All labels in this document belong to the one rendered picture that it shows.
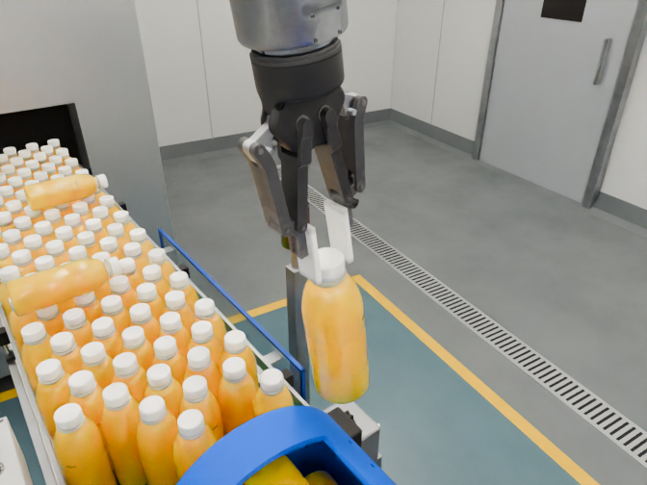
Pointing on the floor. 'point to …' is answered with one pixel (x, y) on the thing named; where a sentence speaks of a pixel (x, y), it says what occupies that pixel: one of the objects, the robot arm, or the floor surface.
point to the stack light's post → (297, 346)
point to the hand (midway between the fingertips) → (323, 242)
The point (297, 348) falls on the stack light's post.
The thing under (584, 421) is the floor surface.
